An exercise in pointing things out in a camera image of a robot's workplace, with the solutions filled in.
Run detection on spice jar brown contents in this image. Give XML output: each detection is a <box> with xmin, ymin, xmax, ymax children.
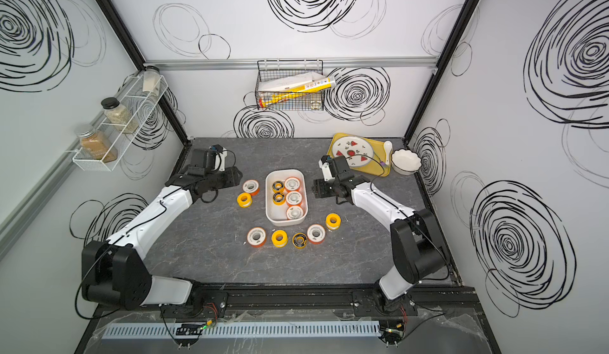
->
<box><xmin>75</xmin><ymin>124</ymin><xmax>118</xmax><ymax>163</ymax></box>

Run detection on white wire spice rack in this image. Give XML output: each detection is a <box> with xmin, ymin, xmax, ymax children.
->
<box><xmin>72</xmin><ymin>70</ymin><xmax>171</xmax><ymax>178</ymax></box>

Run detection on spice jar black lid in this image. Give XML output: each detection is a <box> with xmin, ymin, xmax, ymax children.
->
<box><xmin>101</xmin><ymin>97</ymin><xmax>139</xmax><ymax>134</ymax></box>

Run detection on white slotted cable duct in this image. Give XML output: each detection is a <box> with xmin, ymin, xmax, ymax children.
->
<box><xmin>101</xmin><ymin>321</ymin><xmax>382</xmax><ymax>340</ymax></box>

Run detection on yellow sealing tape roll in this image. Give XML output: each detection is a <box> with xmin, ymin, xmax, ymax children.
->
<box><xmin>271</xmin><ymin>230</ymin><xmax>289</xmax><ymax>248</ymax></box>
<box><xmin>325</xmin><ymin>213</ymin><xmax>342</xmax><ymax>230</ymax></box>
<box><xmin>237</xmin><ymin>192</ymin><xmax>253</xmax><ymax>208</ymax></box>

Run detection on white spoon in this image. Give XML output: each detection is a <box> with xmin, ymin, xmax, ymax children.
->
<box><xmin>382</xmin><ymin>140</ymin><xmax>393</xmax><ymax>167</ymax></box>

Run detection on yellow tray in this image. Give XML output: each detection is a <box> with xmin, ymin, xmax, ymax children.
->
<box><xmin>328</xmin><ymin>133</ymin><xmax>391</xmax><ymax>177</ymax></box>

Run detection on white scalloped bowl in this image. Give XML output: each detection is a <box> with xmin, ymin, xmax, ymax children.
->
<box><xmin>391</xmin><ymin>149</ymin><xmax>422</xmax><ymax>176</ymax></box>

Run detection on yellow white box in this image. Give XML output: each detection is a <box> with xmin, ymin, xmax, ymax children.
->
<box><xmin>255</xmin><ymin>72</ymin><xmax>336</xmax><ymax>111</ymax></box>

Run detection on yellow black tape roll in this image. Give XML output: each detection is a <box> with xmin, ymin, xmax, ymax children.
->
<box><xmin>271</xmin><ymin>180</ymin><xmax>285</xmax><ymax>194</ymax></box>
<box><xmin>272</xmin><ymin>192</ymin><xmax>285</xmax><ymax>206</ymax></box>
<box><xmin>292</xmin><ymin>233</ymin><xmax>308</xmax><ymax>249</ymax></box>

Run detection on spice jar pale contents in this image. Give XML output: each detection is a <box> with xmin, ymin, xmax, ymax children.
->
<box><xmin>142</xmin><ymin>66</ymin><xmax>161</xmax><ymax>96</ymax></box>

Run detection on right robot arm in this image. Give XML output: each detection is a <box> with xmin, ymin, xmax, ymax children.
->
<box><xmin>313</xmin><ymin>155</ymin><xmax>449</xmax><ymax>300</ymax></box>

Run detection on white plastic storage box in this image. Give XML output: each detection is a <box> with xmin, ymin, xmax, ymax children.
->
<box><xmin>264</xmin><ymin>169</ymin><xmax>309</xmax><ymax>227</ymax></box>

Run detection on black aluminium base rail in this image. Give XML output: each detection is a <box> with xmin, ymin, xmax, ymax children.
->
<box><xmin>136</xmin><ymin>284</ymin><xmax>480</xmax><ymax>320</ymax></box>

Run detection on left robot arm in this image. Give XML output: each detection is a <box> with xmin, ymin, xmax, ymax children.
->
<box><xmin>77</xmin><ymin>166</ymin><xmax>243</xmax><ymax>311</ymax></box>

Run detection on watermelon pattern plate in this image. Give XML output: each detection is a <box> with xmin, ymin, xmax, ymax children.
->
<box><xmin>329</xmin><ymin>135</ymin><xmax>374</xmax><ymax>168</ymax></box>

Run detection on orange sealing tape roll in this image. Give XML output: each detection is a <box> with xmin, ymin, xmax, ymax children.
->
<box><xmin>243</xmin><ymin>180</ymin><xmax>260</xmax><ymax>196</ymax></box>
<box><xmin>285</xmin><ymin>192</ymin><xmax>304</xmax><ymax>206</ymax></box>
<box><xmin>306</xmin><ymin>224</ymin><xmax>327</xmax><ymax>245</ymax></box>
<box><xmin>284</xmin><ymin>176</ymin><xmax>302</xmax><ymax>192</ymax></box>
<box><xmin>286</xmin><ymin>205</ymin><xmax>305</xmax><ymax>220</ymax></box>
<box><xmin>247</xmin><ymin>227</ymin><xmax>267</xmax><ymax>247</ymax></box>

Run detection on black wire wall basket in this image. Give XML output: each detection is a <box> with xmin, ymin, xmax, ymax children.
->
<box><xmin>254</xmin><ymin>59</ymin><xmax>324</xmax><ymax>111</ymax></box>

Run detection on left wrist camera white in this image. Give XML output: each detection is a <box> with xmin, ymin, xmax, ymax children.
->
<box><xmin>209</xmin><ymin>145</ymin><xmax>228</xmax><ymax>173</ymax></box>

